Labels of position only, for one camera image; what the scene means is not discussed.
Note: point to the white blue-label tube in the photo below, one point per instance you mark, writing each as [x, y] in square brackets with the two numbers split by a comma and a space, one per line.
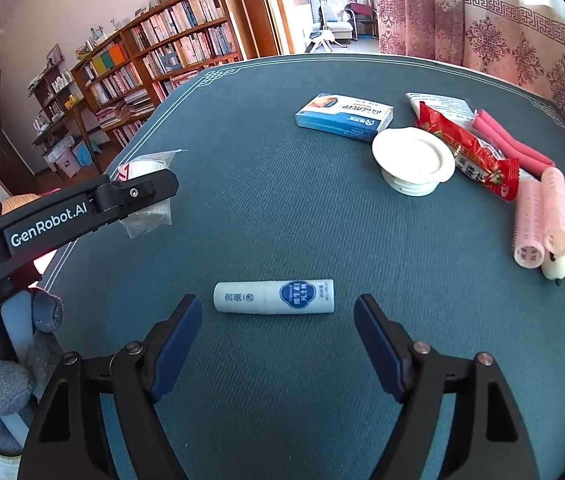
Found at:
[262, 297]

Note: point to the white stool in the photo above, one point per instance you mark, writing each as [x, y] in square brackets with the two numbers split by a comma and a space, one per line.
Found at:
[325, 37]

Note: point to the wooden door frame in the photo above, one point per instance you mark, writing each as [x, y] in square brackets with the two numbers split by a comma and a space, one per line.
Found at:
[267, 5]

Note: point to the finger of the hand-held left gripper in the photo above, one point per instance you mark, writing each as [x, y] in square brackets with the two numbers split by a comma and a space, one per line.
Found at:
[137, 192]

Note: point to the teal table cover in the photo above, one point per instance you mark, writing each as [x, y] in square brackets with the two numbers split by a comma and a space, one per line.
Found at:
[272, 220]

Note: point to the patterned pink curtain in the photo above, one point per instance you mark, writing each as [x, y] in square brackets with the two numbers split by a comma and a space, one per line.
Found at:
[462, 15]

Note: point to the dark red chair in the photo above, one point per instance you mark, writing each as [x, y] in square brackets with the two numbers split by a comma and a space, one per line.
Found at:
[360, 10]

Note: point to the white text-printed packet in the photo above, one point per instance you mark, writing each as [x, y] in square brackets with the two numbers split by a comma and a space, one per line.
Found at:
[442, 105]

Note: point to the clear white red-print packet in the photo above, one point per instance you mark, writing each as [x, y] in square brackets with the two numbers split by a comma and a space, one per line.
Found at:
[150, 162]

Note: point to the slim pink hair roller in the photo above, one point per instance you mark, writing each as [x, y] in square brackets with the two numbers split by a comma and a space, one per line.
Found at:
[529, 220]
[557, 205]

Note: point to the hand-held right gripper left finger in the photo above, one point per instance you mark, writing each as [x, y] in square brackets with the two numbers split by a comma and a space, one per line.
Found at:
[177, 350]

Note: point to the large wooden bookshelf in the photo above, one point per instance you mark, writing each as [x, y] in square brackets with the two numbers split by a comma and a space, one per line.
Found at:
[177, 25]

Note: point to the white round lid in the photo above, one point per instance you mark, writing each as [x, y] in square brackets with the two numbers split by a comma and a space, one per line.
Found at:
[412, 157]

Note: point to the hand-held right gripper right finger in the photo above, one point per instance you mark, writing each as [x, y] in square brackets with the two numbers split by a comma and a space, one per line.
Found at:
[377, 350]

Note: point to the small wooden shelf unit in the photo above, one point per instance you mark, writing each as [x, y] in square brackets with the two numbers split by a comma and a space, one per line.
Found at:
[57, 90]

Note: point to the red snack packet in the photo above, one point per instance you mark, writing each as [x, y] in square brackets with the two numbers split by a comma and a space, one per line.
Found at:
[467, 150]

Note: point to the blue white medicine box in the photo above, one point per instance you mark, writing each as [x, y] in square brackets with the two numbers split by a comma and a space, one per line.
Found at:
[342, 117]

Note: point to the pink foam bendy curler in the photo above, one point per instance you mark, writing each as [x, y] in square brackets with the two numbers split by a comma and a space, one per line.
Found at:
[512, 145]

